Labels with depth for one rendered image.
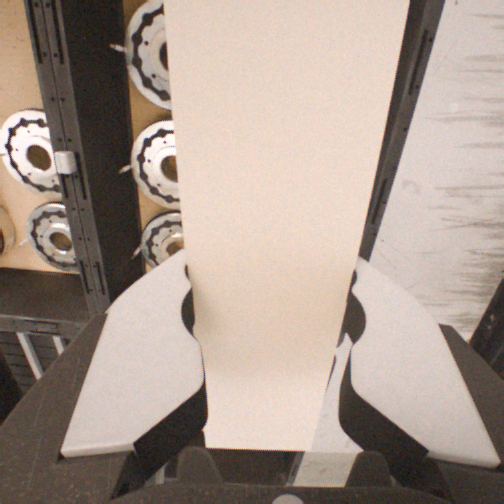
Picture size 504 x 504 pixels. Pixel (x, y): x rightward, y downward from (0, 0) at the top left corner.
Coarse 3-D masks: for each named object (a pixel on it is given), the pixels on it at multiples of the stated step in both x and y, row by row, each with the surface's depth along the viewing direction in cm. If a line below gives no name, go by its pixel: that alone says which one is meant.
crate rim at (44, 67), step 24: (24, 0) 20; (48, 48) 22; (48, 72) 23; (48, 96) 24; (48, 120) 24; (72, 192) 28; (72, 216) 29; (72, 240) 30; (0, 312) 36; (96, 312) 35
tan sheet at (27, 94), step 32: (0, 0) 28; (0, 32) 29; (0, 64) 31; (32, 64) 31; (0, 96) 32; (32, 96) 32; (0, 128) 34; (0, 160) 36; (0, 192) 38; (32, 256) 43
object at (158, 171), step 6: (162, 150) 32; (168, 150) 32; (174, 150) 32; (156, 156) 32; (162, 156) 32; (156, 162) 32; (162, 162) 33; (156, 168) 33; (156, 174) 33; (162, 174) 33; (162, 180) 33; (168, 180) 33; (174, 180) 34; (168, 186) 34; (174, 186) 34
